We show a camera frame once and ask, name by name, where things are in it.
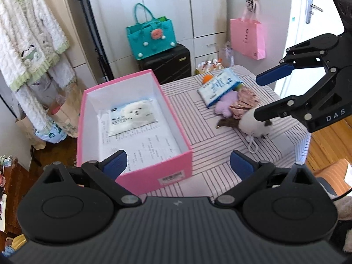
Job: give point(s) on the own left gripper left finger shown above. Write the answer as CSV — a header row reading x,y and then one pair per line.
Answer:
x,y
68,205

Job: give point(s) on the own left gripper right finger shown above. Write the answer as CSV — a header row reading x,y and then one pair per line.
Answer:
x,y
284,205

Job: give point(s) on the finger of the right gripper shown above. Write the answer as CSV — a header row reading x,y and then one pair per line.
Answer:
x,y
305,55
277,109

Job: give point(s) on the pink patterned fabric item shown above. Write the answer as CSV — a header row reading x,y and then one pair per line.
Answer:
x,y
246,100

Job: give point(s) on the white brown plush toy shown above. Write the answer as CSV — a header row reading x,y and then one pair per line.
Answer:
x,y
251,127

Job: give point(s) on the purple plush toy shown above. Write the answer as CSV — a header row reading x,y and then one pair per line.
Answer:
x,y
222,107

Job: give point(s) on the soft cotton tissue pack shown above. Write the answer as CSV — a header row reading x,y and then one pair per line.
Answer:
x,y
131,116

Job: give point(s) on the white door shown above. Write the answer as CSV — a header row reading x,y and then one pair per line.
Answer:
x,y
328,21

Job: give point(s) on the pink paper bag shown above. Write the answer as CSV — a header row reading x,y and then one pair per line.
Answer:
x,y
247,32

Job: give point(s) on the blue white plastic bag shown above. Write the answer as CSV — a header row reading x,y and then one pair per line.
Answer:
x,y
54,135

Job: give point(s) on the blue white tissue pack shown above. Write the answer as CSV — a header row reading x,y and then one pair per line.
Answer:
x,y
218,86

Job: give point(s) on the brown paper bag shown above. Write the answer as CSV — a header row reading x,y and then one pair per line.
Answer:
x,y
65,109

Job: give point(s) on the small toys pile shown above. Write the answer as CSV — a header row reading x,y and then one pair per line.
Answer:
x,y
208,66

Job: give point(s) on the printed paper sheet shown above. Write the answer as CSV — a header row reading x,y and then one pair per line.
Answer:
x,y
144,146

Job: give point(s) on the pink cardboard box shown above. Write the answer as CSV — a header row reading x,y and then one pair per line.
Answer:
x,y
120,92

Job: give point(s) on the black suitcase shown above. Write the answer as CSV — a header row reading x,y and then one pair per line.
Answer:
x,y
168,66

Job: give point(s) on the black tripod stand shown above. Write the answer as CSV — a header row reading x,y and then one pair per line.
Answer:
x,y
98,45

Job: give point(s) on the teal felt handbag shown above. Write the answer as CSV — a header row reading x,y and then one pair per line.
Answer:
x,y
152,37

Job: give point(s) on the white fluffy hanging robe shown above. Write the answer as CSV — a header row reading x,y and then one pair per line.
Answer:
x,y
33,44

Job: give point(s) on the silver door handle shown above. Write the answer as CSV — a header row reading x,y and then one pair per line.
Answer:
x,y
309,11

